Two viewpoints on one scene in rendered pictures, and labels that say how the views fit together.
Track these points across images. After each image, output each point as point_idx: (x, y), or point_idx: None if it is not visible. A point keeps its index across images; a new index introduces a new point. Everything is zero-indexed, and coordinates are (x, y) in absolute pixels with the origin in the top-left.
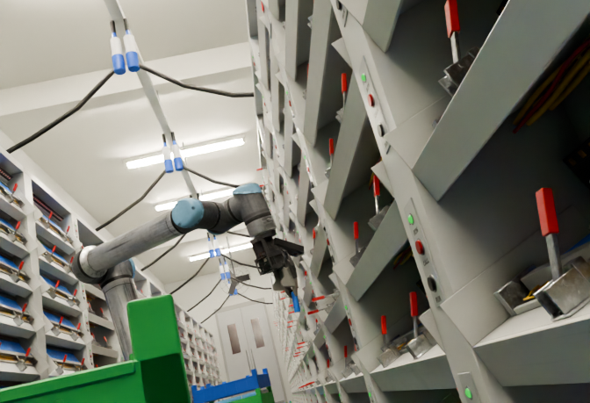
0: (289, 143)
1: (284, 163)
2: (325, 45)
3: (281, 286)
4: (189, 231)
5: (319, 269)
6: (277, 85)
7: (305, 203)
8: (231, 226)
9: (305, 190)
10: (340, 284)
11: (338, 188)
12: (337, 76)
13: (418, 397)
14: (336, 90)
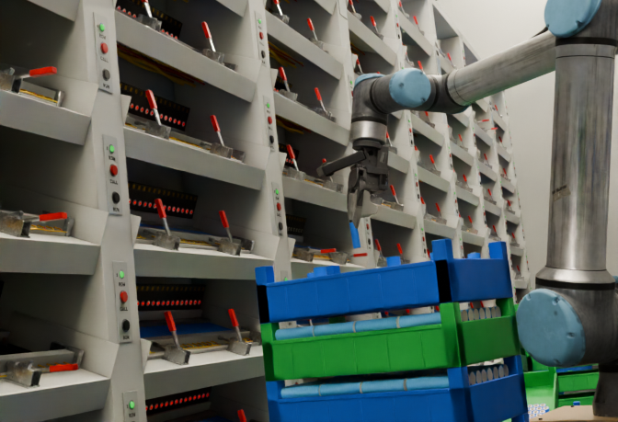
0: (303, 50)
1: (274, 18)
2: (394, 167)
3: (364, 210)
4: (456, 108)
5: (298, 199)
6: None
7: (306, 125)
8: (398, 110)
9: (321, 131)
10: (369, 262)
11: (383, 217)
12: None
13: None
14: None
